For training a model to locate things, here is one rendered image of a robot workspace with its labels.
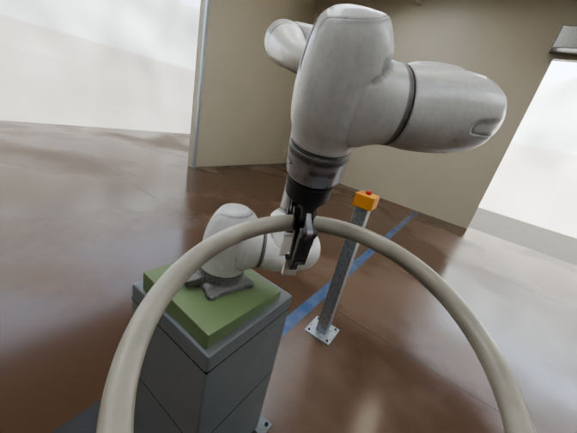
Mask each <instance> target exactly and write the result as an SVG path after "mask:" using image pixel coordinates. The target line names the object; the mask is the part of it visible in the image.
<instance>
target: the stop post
mask: <svg viewBox="0 0 577 433"><path fill-rule="evenodd" d="M379 200H380V196H378V195H375V194H367V193H366V192H365V191H363V190H362V191H359V192H356V193H355V197H354V200H353V203H352V205H355V210H354V214H353V216H352V219H351V222H350V223H352V224H354V225H357V226H360V227H363V228H365V227H366V225H367V220H368V218H369V215H370V212H371V210H374V209H375V208H376V207H377V204H378V202H379ZM358 247H359V243H357V242H354V241H351V240H348V239H345V240H344V243H343V247H342V250H341V253H340V255H339V259H338V262H337V266H336V269H335V271H334V274H333V277H332V280H331V284H330V287H329V289H328V292H327V295H326V298H325V303H324V306H323V308H322V311H321V314H320V317H318V316H316V317H315V318H314V320H313V321H312V322H311V323H310V324H309V325H308V326H307V327H306V328H305V331H306V332H308V333H310V334H311V335H313V336H314V337H315V338H317V339H318V340H320V341H321V342H323V343H324V344H326V345H328V346H329V344H330V343H331V341H332V340H333V339H334V338H335V337H336V335H337V333H338V332H339V329H337V328H336V327H334V326H333V325H332V324H331V323H332V320H333V318H334V315H335V313H336V310H337V305H338V303H339V301H340V298H341V295H342V293H343V288H344V286H345V284H346V281H347V278H348V275H349V272H350V269H351V266H352V264H353V261H354V258H355V255H356V252H357V249H358Z"/></svg>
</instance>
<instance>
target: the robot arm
mask: <svg viewBox="0 0 577 433"><path fill-rule="evenodd" d="M264 46H265V50H266V52H267V55H268V57H269V58H270V60H271V61H272V62H273V63H274V64H276V65H278V66H280V67H282V68H285V69H287V70H290V71H292V72H294V73H295V74H297V76H296V79H295V86H294V91H293V97H292V102H291V113H290V117H291V123H292V131H291V137H290V139H289V147H288V157H287V161H286V163H285V164H286V167H287V174H288V178H287V181H286V185H285V188H284V192H283V196H282V202H281V205H280V208H278V209H277V210H275V211H273V212H272V213H271V215H270V216H279V215H293V221H292V227H293V229H294V231H283V232H276V233H270V234H266V235H260V236H256V237H253V238H251V239H248V240H245V241H242V242H240V243H237V244H235V245H233V246H231V247H229V248H227V249H225V250H224V251H222V252H220V253H218V254H217V255H216V256H215V257H213V258H212V259H210V260H209V261H207V262H206V263H205V264H204V265H202V266H201V267H200V268H199V269H198V270H197V271H196V272H194V273H193V274H192V275H191V276H190V278H189V279H188V280H187V281H186V282H185V283H184V286H185V287H194V286H199V287H200V288H201V290H202V291H203V292H204V294H205V296H206V298H207V300H209V301H214V300H216V299H217V298H219V297H221V296H225V295H227V294H230V293H233V292H235V291H238V290H243V289H249V288H252V287H253V285H254V282H253V281H252V280H251V279H250V278H249V277H247V276H246V275H245V274H244V270H246V269H251V268H254V267H256V268H261V269H265V270H270V271H281V272H282V275H283V276H295V275H296V272H298V271H303V270H306V269H308V268H311V267H312V266H313V265H314V264H316V262H317V261H318V259H319V255H320V242H319V238H318V236H317V235H318V230H317V229H313V220H314V218H315V217H316V214H317V208H319V207H320V206H322V205H323V204H325V203H327V201H328V200H329V198H330V196H331V192H332V189H333V187H334V186H335V185H337V184H338V183H339V182H340V180H341V179H342V176H343V172H344V169H345V167H346V165H347V162H348V160H349V158H350V156H351V151H352V149H353V148H358V147H362V146H367V145H375V144H378V145H386V146H391V147H394V148H397V149H403V150H408V151H415V152H422V153H435V154H449V153H457V152H461V151H466V150H469V149H474V148H476V147H478V146H480V145H482V144H484V143H486V142H487V141H488V140H489V138H490V137H492V136H493V135H494V134H495V133H496V132H497V131H498V129H499V128H500V126H501V124H502V122H503V120H504V118H505V115H506V109H507V98H506V96H505V94H504V93H503V91H502V90H501V88H500V87H499V86H498V85H497V84H496V83H495V82H493V81H492V80H490V79H489V78H487V77H486V76H484V75H481V74H478V73H475V72H472V71H468V70H465V69H464V68H462V67H459V66H457V65H453V64H445V63H439V62H431V61H417V62H412V63H409V64H405V63H400V62H397V61H395V60H392V56H393V53H394V48H395V47H394V35H393V29H392V22H391V18H390V17H389V15H387V14H385V13H383V12H380V11H378V10H375V9H370V8H368V7H364V6H361V5H355V4H337V5H334V6H331V7H330V8H328V9H326V10H325V11H324V12H323V13H321V14H320V15H319V17H318V18H317V19H316V21H315V23H314V24H313V25H310V24H306V23H303V22H298V21H295V22H292V21H291V20H288V19H279V20H276V21H274V22H273V23H271V24H270V26H269V27H268V29H267V31H266V34H265V38H264ZM257 218H258V217H257V216H256V214H255V213H254V212H253V211H252V210H251V209H249V208H248V207H246V206H244V205H243V204H234V203H230V204H224V205H223V206H222V207H220V208H219V209H218V210H217V211H216V212H215V213H214V215H213V216H212V218H211V219H210V221H209V223H208V225H207V227H206V230H205V232H204V236H203V241H204V240H205V239H207V238H209V237H211V236H212V235H214V234H216V233H218V232H220V231H222V230H224V229H227V228H229V227H232V226H234V225H236V224H239V223H243V222H246V221H250V220H253V219H257Z"/></svg>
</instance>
